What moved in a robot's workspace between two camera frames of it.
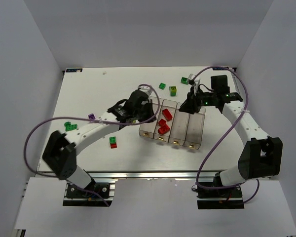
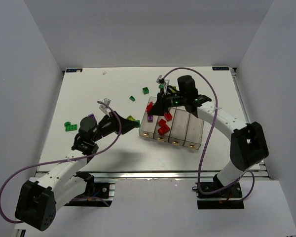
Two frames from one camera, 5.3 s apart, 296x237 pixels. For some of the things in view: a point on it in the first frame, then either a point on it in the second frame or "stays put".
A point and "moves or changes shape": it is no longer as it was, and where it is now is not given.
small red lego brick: [162, 122] stays put
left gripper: [145, 112] → [116, 122]
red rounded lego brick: [164, 129] stays put
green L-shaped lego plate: [68, 127] stays put
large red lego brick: [167, 114] stays put
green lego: [112, 139] moves or changes shape
